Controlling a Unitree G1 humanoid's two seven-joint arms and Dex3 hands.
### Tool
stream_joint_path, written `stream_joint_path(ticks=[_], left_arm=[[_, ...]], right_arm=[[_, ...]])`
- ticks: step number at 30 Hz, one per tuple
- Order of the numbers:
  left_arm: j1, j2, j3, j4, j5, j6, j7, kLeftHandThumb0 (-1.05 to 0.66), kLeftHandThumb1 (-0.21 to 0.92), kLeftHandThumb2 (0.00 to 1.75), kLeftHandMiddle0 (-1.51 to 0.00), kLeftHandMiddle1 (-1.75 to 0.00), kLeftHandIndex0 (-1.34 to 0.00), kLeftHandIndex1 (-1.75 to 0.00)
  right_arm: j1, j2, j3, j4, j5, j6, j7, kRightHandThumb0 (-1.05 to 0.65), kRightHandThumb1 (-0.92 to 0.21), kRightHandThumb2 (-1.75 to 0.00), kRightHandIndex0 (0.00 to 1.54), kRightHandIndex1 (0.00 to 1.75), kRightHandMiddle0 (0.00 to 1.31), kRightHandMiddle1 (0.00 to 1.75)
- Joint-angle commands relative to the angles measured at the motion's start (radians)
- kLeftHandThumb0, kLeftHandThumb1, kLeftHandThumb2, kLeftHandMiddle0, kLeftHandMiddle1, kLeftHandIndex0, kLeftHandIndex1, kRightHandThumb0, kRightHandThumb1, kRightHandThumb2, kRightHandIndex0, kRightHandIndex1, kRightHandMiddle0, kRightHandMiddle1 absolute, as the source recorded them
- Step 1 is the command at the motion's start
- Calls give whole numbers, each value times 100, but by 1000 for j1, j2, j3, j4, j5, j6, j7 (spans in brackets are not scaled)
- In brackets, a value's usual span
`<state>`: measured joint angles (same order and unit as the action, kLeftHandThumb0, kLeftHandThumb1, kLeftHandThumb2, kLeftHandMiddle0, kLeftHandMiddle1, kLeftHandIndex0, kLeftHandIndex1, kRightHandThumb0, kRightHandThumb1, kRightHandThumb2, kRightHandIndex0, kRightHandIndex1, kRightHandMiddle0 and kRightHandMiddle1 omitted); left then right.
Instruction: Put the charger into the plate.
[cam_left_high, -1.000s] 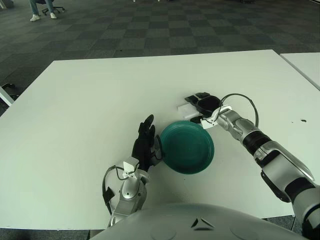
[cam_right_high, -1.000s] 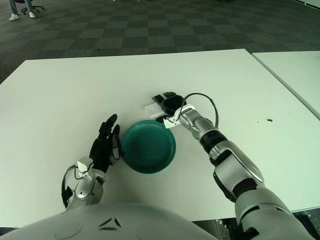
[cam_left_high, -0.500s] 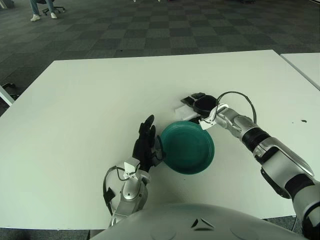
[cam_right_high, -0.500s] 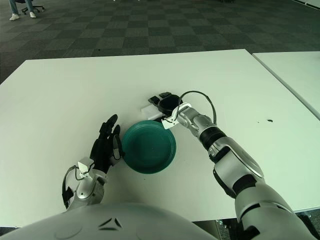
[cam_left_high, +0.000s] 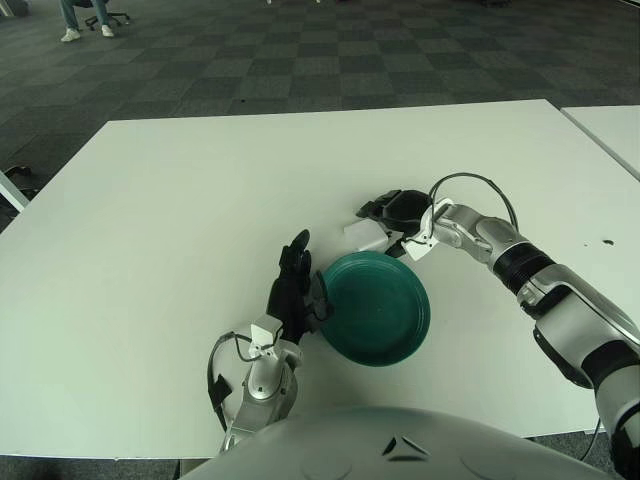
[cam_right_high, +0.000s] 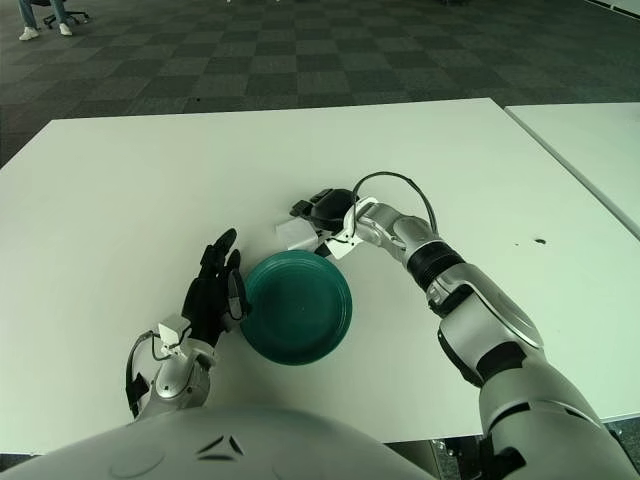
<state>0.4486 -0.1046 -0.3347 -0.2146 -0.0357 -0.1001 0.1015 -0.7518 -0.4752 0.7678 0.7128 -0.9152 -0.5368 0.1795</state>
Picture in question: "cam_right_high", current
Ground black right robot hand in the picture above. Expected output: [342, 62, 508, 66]
[290, 187, 359, 252]

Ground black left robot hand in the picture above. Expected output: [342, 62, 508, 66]
[180, 228, 253, 351]

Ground white square charger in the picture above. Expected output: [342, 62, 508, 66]
[273, 215, 321, 251]

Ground green round plate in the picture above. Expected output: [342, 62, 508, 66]
[238, 249, 354, 366]

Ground grey robot torso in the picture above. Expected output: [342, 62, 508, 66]
[0, 404, 426, 480]

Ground white neighbouring table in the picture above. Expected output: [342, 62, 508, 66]
[504, 101, 640, 226]

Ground black office chair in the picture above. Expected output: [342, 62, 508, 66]
[32, 0, 94, 29]

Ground seated person in jeans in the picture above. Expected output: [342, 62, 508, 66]
[18, 0, 74, 41]

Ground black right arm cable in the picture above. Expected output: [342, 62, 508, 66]
[352, 171, 441, 236]

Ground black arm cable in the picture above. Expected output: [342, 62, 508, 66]
[352, 171, 441, 236]
[124, 329, 166, 416]

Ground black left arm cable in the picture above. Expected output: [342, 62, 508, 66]
[124, 329, 166, 416]

